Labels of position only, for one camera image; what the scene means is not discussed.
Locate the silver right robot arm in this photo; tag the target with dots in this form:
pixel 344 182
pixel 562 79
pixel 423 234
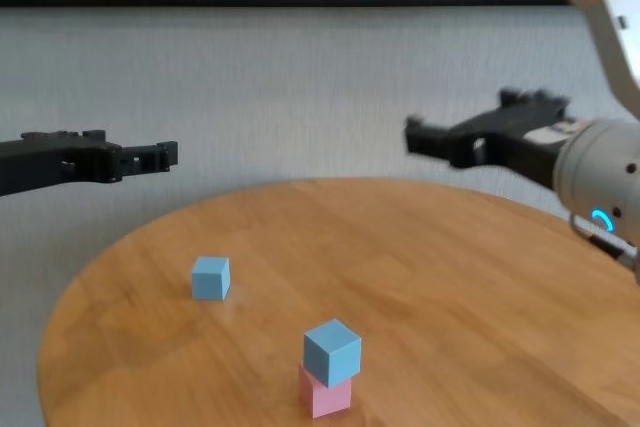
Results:
pixel 600 172

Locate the pink cube block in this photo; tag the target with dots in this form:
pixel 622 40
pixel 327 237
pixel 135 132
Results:
pixel 325 397

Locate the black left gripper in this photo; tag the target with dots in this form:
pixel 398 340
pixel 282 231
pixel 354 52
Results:
pixel 60 162

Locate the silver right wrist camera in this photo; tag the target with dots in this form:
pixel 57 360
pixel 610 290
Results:
pixel 605 37

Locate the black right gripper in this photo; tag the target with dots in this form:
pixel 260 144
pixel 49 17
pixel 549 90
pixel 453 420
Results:
pixel 510 137

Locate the blue cube block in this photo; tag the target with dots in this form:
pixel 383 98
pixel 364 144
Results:
pixel 210 278
pixel 330 352

